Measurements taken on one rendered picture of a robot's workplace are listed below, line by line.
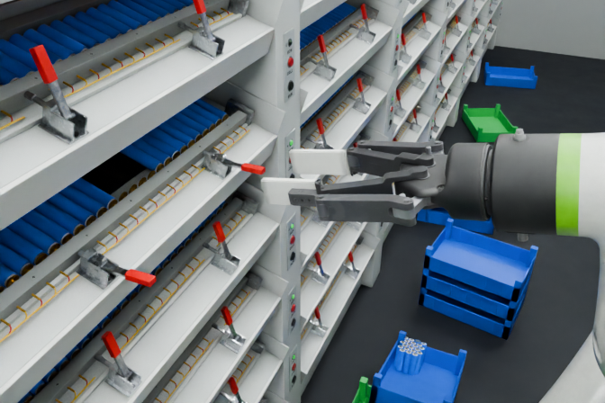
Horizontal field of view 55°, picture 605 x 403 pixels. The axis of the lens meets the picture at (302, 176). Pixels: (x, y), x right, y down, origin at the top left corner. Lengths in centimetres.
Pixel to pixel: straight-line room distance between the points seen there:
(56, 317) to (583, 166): 54
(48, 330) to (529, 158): 51
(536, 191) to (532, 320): 158
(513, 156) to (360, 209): 14
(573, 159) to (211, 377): 76
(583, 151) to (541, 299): 167
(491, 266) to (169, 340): 131
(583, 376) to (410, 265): 130
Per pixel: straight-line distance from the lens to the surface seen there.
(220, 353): 112
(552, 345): 204
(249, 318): 118
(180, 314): 93
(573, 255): 244
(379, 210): 55
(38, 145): 61
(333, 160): 66
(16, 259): 72
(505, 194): 53
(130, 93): 70
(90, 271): 72
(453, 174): 55
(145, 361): 88
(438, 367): 186
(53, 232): 75
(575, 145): 54
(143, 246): 77
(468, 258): 201
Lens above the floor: 138
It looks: 31 degrees down
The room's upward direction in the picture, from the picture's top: straight up
